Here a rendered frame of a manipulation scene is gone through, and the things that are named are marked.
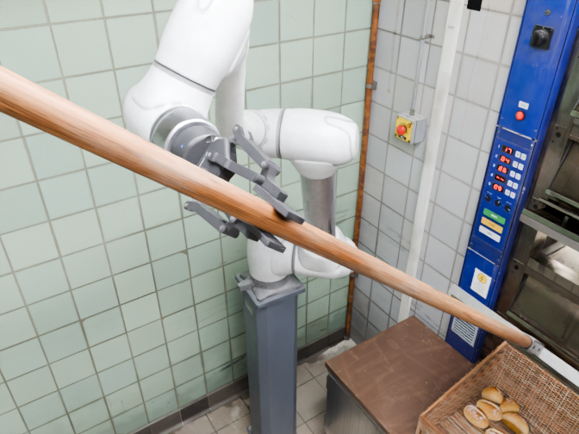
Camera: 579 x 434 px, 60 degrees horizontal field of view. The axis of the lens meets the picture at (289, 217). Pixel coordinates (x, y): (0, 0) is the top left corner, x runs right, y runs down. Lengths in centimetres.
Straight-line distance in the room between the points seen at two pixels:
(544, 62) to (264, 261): 108
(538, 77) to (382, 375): 127
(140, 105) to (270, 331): 135
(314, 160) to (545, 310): 109
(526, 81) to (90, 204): 148
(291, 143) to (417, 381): 128
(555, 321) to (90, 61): 175
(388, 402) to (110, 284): 117
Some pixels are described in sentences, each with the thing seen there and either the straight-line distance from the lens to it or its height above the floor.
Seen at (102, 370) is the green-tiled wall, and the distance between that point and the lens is 235.
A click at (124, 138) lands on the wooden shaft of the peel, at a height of 209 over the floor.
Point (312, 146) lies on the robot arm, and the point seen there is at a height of 173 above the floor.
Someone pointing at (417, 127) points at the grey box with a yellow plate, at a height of 148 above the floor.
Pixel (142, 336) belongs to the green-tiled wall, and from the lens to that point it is 230.
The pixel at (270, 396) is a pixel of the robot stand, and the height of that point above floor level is 45.
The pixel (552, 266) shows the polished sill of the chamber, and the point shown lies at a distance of 195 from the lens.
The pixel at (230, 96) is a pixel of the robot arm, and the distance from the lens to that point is 100.
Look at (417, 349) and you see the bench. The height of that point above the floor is 58.
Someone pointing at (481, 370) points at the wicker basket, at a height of 76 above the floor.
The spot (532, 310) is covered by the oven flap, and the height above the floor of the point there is 99.
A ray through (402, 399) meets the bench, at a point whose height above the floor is 58.
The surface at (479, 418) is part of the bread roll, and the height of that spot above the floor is 63.
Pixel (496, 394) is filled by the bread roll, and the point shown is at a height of 67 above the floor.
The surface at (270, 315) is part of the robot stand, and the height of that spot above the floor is 92.
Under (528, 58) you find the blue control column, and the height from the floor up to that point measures 183.
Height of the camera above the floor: 226
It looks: 33 degrees down
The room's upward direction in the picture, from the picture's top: straight up
